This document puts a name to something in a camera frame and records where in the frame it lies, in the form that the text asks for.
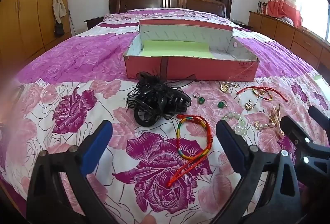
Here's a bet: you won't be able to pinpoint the beige hanging towel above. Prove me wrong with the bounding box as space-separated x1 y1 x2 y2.
52 0 67 25

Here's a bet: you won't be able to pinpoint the light green paper sheet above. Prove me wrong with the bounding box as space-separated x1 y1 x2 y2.
140 40 216 59

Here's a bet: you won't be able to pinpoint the pink flower gold hair clip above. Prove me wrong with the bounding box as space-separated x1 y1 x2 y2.
269 104 285 137

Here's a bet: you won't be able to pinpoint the wooden wardrobe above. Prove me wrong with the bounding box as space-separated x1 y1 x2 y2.
0 0 73 70

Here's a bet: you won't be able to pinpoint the black ribbon hair claw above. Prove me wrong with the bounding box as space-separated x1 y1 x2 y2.
126 56 196 128

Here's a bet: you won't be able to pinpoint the pink cardboard box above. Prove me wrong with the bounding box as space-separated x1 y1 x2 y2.
123 19 260 83

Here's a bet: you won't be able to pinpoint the person's left hand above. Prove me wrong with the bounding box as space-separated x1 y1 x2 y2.
140 214 157 224

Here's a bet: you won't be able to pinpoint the floral pink purple bedspread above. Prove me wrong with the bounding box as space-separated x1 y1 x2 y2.
0 7 330 224

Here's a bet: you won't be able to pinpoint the bright window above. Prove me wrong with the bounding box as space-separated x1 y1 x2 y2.
296 0 330 41

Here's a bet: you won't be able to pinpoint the black hair tie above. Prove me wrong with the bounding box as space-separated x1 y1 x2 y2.
133 107 165 128

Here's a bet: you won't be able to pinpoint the rainbow braided string bracelet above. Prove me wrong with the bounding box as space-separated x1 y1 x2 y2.
167 114 212 187

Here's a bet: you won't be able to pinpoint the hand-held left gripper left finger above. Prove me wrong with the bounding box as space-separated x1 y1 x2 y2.
26 119 119 224

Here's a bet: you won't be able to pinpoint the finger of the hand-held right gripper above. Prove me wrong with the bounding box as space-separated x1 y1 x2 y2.
308 105 330 128
280 116 330 182

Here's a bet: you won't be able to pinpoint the gold pendant pearl chain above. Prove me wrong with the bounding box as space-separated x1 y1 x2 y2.
219 81 240 93

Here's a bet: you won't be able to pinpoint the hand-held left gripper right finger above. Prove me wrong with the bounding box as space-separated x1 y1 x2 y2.
215 119 303 224

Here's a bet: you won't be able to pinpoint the wooden sideboard cabinet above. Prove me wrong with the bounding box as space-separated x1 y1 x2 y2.
249 11 330 70

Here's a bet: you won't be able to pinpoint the translucent white bead bracelet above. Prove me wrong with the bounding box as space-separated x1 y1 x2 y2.
222 112 249 137

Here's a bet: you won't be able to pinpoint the gold pearl earrings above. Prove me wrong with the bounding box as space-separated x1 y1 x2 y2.
255 121 274 130

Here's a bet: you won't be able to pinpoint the dark hanging bag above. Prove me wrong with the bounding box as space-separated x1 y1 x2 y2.
54 21 65 37

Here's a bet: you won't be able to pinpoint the dark wooden nightstand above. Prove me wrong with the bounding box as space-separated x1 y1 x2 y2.
85 16 105 31

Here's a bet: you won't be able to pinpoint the red string bracelet gold charm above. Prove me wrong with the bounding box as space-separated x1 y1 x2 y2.
237 85 289 103

